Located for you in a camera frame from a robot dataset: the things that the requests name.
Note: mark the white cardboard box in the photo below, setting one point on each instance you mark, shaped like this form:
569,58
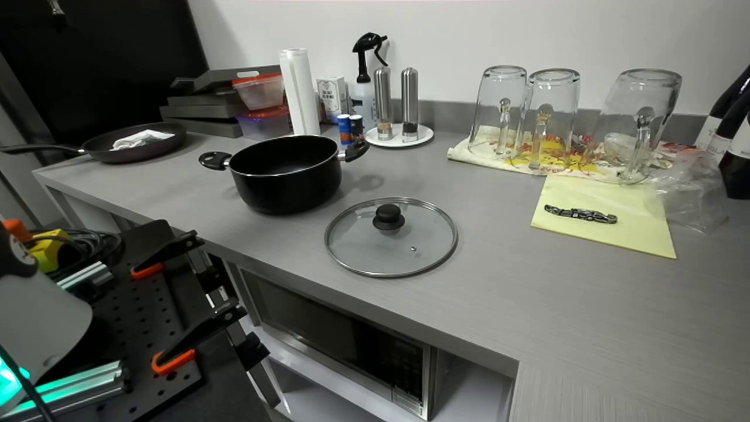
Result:
331,95

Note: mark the yellow notepad sheet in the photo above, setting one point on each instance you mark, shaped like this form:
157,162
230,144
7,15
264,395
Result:
606,231

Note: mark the built-in steel microwave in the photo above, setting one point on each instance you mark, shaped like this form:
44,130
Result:
336,344

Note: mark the white round plate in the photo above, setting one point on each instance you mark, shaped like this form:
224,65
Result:
418,140

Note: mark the black frying pan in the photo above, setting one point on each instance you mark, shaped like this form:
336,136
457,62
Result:
132,146

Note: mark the reddish plastic container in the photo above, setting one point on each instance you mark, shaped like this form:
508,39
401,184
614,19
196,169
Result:
264,122

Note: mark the black perforated mounting board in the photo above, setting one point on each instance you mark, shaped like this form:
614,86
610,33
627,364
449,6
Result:
136,320

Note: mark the stack of black trays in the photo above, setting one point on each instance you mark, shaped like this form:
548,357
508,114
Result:
200,107

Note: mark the yellow floral dish towel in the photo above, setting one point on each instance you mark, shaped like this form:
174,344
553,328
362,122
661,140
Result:
582,161

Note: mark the clear glass mug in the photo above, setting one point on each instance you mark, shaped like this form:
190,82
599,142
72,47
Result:
497,109
553,114
638,117

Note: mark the white paper towel roll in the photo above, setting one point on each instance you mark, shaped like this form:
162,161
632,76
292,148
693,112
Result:
300,89

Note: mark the plastic container with red lid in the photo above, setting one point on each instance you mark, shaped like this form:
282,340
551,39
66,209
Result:
259,89

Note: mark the yellow plastic tool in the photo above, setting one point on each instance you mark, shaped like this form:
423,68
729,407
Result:
47,250

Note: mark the small blue can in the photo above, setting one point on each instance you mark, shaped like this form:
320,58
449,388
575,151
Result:
344,133

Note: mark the glass lid with black knob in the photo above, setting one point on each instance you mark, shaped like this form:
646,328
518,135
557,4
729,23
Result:
364,244

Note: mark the clear plastic bag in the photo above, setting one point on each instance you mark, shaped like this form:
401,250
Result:
695,195

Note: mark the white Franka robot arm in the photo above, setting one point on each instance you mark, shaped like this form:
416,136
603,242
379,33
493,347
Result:
38,328

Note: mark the dark wine bottle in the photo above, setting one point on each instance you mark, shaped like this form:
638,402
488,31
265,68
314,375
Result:
723,109
739,161

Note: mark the aluminium extrusion bar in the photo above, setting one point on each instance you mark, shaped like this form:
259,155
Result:
84,276
84,384

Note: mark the black cooking pot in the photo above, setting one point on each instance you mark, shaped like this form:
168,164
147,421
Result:
284,184

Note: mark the spray bottle with black trigger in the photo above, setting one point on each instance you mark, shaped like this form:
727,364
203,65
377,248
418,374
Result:
364,89

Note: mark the steel grinder shaker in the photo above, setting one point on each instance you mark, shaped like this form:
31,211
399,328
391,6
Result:
382,98
409,98

